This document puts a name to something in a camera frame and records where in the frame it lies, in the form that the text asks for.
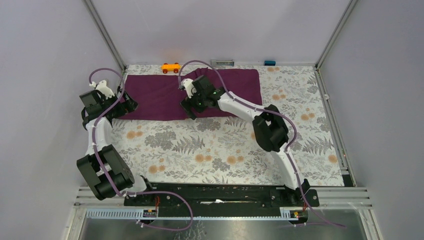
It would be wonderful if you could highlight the purple cloth wrap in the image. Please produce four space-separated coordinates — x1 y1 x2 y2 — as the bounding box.
121 68 263 121

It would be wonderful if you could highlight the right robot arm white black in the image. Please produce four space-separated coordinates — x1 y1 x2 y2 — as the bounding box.
178 75 309 206

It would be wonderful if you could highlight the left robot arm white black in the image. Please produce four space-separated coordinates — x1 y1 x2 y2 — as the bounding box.
76 90 155 206

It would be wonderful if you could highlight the orange toy car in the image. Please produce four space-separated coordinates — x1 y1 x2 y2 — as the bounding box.
161 62 182 74

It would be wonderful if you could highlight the blue plastic block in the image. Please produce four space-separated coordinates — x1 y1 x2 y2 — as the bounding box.
263 60 276 66

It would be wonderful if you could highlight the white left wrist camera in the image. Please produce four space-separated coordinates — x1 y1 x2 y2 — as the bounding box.
89 79 116 99

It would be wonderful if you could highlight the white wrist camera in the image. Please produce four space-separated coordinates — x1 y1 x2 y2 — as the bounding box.
181 78 197 99
89 79 116 99

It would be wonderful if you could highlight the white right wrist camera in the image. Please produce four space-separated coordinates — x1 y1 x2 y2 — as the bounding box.
181 78 197 99

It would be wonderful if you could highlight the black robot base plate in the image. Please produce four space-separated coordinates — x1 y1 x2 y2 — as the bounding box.
124 182 320 217

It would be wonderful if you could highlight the slotted grey cable duct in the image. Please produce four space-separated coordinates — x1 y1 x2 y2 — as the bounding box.
85 208 299 221

